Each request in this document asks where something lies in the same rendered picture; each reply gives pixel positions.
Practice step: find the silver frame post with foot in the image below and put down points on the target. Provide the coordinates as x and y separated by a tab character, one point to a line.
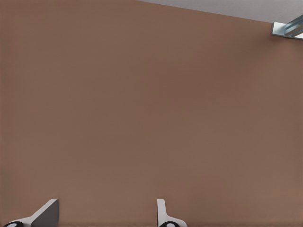
287	29

